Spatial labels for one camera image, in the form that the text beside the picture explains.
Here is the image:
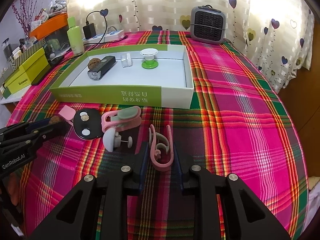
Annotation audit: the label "white blue power strip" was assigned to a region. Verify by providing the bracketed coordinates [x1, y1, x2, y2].
[82, 30, 125, 44]

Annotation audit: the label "pink flower branches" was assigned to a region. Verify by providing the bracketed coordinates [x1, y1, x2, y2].
[11, 0, 40, 36]

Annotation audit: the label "green lotion bottle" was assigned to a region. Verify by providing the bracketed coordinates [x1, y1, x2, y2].
[67, 16, 85, 55]

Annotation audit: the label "plaid bedspread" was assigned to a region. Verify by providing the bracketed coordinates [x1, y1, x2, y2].
[8, 31, 308, 239]

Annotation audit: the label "grey mini fan heater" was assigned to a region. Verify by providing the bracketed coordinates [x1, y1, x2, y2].
[190, 5, 226, 45]

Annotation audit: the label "yellow-green shoe box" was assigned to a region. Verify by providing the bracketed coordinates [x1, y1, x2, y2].
[3, 48, 48, 99]

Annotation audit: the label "black power adapter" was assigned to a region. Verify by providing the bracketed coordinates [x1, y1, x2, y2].
[82, 22, 96, 40]

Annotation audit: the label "black charging cable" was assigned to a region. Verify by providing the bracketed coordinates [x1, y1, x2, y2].
[62, 10, 129, 55]

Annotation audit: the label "white green suction cup holder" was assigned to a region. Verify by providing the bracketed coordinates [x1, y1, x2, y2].
[140, 48, 158, 69]

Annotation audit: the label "black flashlight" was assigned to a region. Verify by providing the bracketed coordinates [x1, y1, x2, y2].
[87, 56, 116, 81]

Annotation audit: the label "black round disc holder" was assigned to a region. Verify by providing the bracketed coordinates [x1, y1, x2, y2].
[73, 108, 104, 140]

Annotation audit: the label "heart pattern curtain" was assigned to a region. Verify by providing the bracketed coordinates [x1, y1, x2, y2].
[67, 0, 315, 91]

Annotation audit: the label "pink clip with green pad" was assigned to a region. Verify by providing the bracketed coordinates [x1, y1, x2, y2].
[101, 106, 142, 133]

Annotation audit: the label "pink U-shaped clip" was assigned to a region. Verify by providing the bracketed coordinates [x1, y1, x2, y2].
[149, 125, 174, 172]

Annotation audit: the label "white mushroom knob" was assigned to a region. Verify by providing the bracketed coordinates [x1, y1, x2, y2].
[103, 127, 133, 152]

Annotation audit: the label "orange storage box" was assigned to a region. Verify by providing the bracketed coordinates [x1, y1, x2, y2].
[29, 12, 68, 40]

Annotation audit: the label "green and white tray box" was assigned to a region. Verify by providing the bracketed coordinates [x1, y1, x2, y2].
[50, 44, 194, 109]

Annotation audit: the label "brown walnut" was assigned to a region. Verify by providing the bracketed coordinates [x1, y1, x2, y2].
[87, 58, 101, 69]
[49, 115, 62, 125]

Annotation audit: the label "striped gift box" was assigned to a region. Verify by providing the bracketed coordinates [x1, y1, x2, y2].
[1, 38, 47, 75]

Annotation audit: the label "black smartphone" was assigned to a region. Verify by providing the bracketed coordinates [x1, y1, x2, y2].
[31, 55, 65, 86]

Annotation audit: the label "glass jar black lid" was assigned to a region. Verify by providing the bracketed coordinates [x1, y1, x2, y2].
[2, 38, 12, 61]

